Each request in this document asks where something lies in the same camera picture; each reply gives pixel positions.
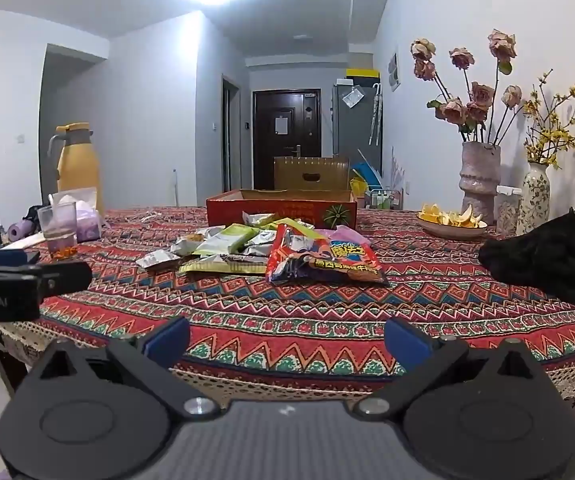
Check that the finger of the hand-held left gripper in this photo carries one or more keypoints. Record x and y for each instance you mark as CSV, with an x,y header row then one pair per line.
x,y
67,277

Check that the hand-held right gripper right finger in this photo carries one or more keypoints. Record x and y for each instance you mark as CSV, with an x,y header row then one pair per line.
x,y
407,339

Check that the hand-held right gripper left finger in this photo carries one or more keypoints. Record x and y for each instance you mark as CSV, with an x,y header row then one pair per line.
x,y
167,339

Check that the yellow-edged silver snack packet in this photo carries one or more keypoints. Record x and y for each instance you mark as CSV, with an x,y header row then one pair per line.
x,y
217,266

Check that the large red snack bag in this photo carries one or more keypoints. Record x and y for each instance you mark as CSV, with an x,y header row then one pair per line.
x,y
327,260

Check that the red cardboard box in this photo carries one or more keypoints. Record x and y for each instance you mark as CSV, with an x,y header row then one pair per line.
x,y
277,212

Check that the clear glass cup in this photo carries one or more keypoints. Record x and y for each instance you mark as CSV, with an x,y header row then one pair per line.
x,y
57,230

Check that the purple tissue pack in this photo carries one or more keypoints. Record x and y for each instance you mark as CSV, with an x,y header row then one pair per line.
x,y
88,222

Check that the purple rolled mat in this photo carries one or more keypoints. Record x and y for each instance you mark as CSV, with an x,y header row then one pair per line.
x,y
17,232

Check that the dark backpack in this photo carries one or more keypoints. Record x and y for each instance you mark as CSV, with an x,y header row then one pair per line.
x,y
32,214

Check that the small silver snack packet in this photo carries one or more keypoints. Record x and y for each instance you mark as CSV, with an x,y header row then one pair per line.
x,y
157,260
257,218
262,247

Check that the red patterned tablecloth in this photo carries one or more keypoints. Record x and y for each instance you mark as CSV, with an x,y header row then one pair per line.
x,y
317,310

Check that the yellow thermos jug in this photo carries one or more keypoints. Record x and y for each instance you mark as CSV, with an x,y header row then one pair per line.
x,y
77,170

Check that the beige bowl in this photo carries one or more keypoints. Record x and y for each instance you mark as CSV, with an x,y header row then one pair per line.
x,y
447,231

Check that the green and white snack packet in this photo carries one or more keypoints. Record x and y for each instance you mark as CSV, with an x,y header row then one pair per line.
x,y
227,237

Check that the pink snack packet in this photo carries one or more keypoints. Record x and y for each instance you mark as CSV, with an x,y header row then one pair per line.
x,y
347,235

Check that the black cloth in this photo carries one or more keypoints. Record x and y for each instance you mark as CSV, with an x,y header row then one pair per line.
x,y
542,260

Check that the yellow bag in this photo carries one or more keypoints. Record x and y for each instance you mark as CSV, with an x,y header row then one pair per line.
x,y
357,187

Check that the glass jar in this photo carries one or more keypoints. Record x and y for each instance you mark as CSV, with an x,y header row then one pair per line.
x,y
507,210

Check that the lime green snack packet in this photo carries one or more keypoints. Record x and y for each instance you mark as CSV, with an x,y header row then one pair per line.
x,y
290,221

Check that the blue board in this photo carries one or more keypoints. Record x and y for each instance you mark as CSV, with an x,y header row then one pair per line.
x,y
370,172

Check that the floral patterned vase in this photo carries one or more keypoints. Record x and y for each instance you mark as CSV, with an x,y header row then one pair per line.
x,y
533,200

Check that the dark entrance door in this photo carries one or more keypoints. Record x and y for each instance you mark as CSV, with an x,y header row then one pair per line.
x,y
267,160

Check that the interior door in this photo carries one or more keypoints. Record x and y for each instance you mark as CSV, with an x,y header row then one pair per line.
x,y
231,140

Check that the grey refrigerator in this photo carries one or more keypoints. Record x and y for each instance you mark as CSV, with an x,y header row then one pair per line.
x,y
352,135

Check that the hanging umbrellas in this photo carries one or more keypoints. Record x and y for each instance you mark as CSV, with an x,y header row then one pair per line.
x,y
376,115

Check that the white paper notice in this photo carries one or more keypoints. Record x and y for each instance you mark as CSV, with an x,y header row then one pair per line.
x,y
281,125

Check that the paper sheet on refrigerator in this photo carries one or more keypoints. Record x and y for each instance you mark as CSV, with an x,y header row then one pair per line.
x,y
352,97

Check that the yellow flower branches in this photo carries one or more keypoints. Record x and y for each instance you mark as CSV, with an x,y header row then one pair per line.
x,y
557,135

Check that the yellow and black box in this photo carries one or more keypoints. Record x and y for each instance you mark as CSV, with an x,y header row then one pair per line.
x,y
362,74

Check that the wall poster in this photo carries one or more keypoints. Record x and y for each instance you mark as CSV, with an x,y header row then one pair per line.
x,y
394,72

